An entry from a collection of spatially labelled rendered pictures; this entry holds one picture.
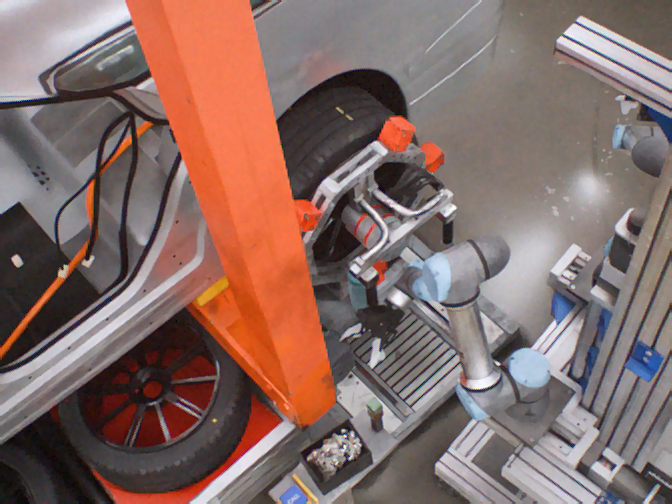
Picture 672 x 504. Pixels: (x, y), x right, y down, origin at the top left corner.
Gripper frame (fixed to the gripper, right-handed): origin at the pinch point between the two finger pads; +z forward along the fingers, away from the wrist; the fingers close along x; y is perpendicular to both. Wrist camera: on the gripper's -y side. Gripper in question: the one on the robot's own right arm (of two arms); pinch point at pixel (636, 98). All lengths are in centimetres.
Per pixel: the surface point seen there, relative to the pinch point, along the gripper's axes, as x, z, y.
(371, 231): -87, -4, 48
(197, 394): -140, 38, 118
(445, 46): -61, 21, -13
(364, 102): -91, 5, 7
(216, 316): -135, 12, 81
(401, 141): -80, -9, 18
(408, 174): -77, -8, 28
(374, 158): -89, -11, 24
